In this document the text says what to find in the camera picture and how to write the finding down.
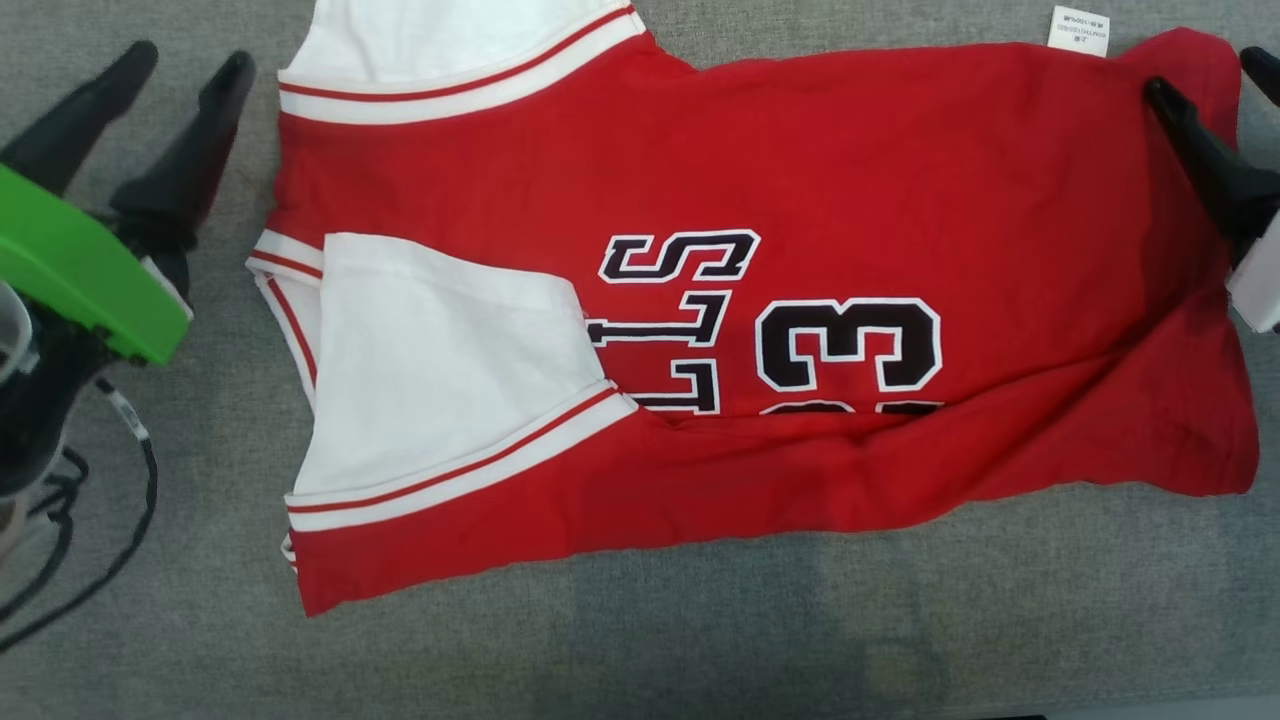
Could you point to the red and white basketball jersey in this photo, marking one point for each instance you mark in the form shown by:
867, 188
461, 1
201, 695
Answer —
900, 180

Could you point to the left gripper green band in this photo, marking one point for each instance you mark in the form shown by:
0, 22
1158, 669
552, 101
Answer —
90, 275

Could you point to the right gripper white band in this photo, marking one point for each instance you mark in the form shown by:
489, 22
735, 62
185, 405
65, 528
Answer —
1262, 290

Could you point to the grey fabric sofa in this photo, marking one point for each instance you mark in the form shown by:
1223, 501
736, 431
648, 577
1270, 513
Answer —
600, 660

